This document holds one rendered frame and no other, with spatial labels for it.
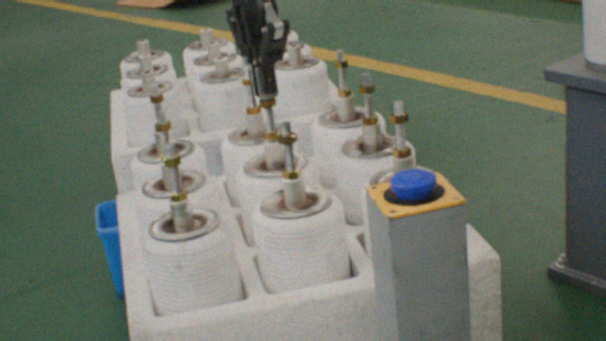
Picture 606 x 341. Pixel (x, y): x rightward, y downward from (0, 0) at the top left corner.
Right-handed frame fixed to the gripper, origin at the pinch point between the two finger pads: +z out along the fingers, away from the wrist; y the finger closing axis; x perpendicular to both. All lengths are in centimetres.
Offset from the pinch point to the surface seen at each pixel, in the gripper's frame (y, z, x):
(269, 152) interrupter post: 0.6, 8.2, -0.9
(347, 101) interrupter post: -7.5, 7.8, 13.9
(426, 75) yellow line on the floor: -89, 36, 78
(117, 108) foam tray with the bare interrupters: -64, 17, -3
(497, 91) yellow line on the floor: -67, 36, 82
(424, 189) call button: 32.0, 3.0, -0.1
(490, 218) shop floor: -15, 36, 41
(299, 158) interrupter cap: 0.7, 10.0, 2.7
